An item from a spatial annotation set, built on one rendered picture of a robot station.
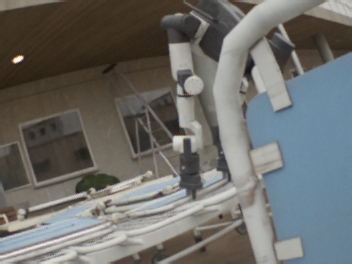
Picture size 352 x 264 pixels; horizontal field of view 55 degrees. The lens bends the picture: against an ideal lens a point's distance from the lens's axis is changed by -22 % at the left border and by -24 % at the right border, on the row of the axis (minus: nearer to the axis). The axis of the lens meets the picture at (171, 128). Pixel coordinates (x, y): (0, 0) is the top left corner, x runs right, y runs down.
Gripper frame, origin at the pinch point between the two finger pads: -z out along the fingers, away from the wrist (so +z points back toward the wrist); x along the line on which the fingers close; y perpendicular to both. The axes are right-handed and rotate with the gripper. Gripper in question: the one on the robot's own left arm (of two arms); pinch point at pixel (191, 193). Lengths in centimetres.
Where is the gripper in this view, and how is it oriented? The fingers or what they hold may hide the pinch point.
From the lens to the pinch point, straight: 189.4
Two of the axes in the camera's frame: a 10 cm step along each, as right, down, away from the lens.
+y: 6.5, -1.7, 7.4
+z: -0.6, -9.8, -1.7
